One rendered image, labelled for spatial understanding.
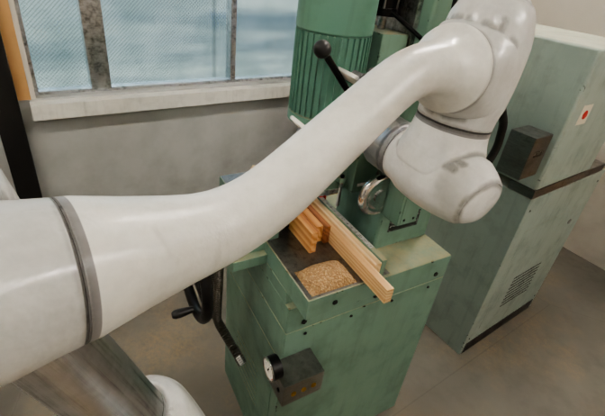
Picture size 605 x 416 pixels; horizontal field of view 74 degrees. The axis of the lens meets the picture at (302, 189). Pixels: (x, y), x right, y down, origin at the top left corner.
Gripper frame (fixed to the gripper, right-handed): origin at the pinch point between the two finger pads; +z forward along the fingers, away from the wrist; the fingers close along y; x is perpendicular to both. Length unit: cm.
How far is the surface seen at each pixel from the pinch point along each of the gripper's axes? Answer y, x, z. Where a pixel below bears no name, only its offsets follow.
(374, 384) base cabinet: -50, -99, -9
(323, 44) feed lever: 6.5, 8.8, -1.1
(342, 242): -19.1, -32.5, -4.7
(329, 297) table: -29.5, -28.7, -15.7
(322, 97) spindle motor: 2.0, -5.7, 7.4
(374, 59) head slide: 17.2, -9.5, 8.1
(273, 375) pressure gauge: -54, -36, -15
